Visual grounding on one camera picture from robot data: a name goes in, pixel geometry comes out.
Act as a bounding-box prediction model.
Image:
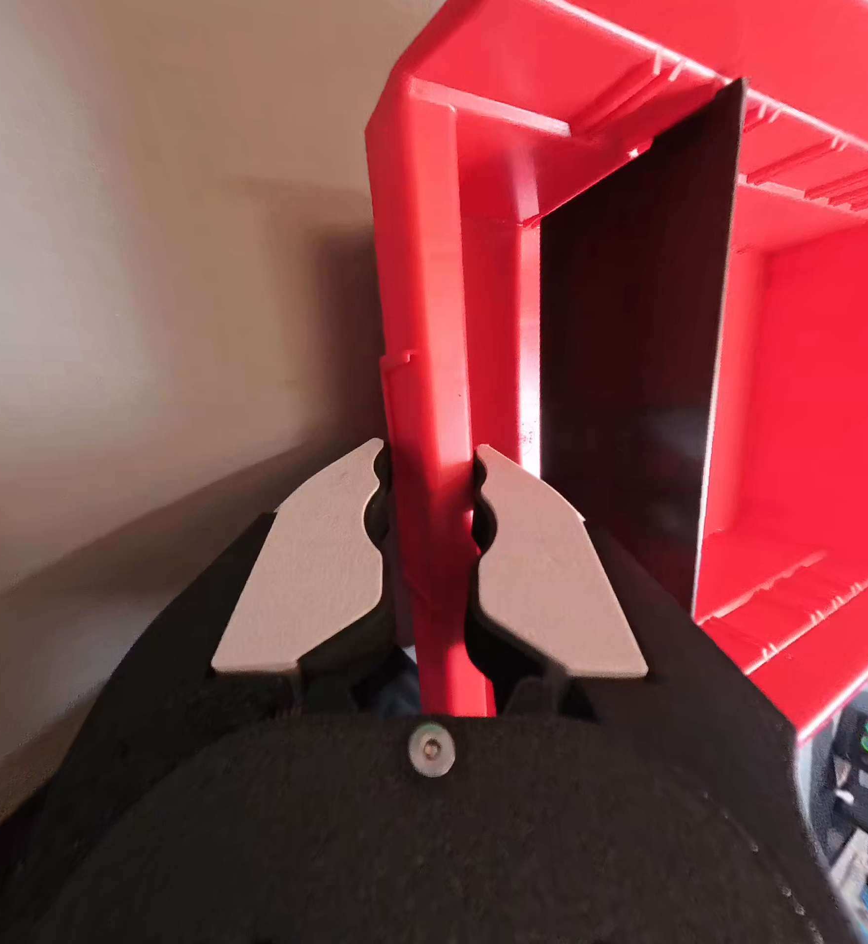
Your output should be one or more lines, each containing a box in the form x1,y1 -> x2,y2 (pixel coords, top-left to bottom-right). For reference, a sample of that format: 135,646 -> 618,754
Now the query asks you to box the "red plastic bin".
365,0 -> 868,746

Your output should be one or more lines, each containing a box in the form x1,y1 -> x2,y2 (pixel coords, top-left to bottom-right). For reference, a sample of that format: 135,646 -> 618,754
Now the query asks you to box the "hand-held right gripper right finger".
467,444 -> 649,679

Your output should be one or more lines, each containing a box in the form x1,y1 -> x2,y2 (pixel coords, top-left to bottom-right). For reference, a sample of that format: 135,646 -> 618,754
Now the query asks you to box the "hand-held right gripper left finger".
212,439 -> 395,676

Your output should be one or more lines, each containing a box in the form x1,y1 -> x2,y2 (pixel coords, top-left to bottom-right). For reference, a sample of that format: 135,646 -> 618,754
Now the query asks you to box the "black bin divider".
539,77 -> 748,620

